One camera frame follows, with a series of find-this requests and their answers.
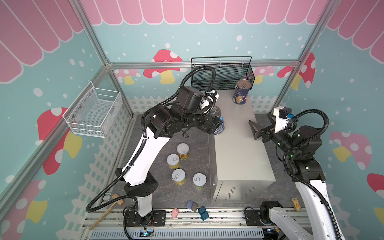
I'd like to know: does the blue can pink lid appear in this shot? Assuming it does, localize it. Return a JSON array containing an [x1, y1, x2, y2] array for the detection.
[[211, 106, 225, 135]]

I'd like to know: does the yellow can white lid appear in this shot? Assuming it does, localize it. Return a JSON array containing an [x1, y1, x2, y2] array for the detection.
[[167, 154, 180, 170], [177, 143, 190, 160], [172, 169, 186, 186], [193, 173, 207, 190]]

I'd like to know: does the dark blue tall can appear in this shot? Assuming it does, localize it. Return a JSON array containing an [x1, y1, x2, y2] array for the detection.
[[233, 79, 252, 105]]

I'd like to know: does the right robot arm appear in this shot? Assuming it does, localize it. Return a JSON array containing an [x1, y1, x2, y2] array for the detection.
[[249, 107, 345, 240]]

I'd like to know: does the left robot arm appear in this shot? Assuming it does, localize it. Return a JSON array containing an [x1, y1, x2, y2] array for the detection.
[[86, 66, 223, 217]]

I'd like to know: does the grey metal cabinet counter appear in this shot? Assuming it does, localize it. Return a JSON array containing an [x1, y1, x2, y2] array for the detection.
[[209, 91, 276, 203]]

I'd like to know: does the small wooden block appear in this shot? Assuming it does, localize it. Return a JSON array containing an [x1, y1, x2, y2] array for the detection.
[[291, 198, 302, 212]]

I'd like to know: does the grey purple toy block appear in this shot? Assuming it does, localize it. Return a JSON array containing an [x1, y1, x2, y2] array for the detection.
[[186, 200, 198, 212]]

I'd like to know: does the teal toy block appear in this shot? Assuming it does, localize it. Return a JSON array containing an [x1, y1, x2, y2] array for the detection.
[[198, 206, 210, 221]]

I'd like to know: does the pink toy block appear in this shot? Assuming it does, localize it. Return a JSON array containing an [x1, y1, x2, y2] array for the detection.
[[172, 208, 180, 219]]

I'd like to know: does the wooden mallet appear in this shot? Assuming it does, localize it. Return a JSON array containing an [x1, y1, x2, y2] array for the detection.
[[90, 199, 125, 230]]

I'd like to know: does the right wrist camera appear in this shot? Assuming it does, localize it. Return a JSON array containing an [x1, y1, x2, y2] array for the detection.
[[273, 106, 294, 134]]

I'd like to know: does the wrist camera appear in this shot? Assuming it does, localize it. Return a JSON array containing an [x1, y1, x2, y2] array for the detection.
[[202, 90, 219, 108], [273, 106, 294, 134]]

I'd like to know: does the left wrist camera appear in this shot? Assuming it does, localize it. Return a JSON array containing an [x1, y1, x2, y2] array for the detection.
[[202, 90, 219, 108]]

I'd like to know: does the black wire mesh basket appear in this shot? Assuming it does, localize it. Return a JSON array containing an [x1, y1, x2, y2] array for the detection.
[[191, 56, 255, 90]]

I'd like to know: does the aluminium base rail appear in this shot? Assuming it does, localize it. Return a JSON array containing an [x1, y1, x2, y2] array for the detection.
[[78, 208, 277, 240]]

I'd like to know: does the white wire mesh basket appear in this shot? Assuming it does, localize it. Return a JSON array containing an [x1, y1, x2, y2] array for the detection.
[[63, 82, 123, 138]]

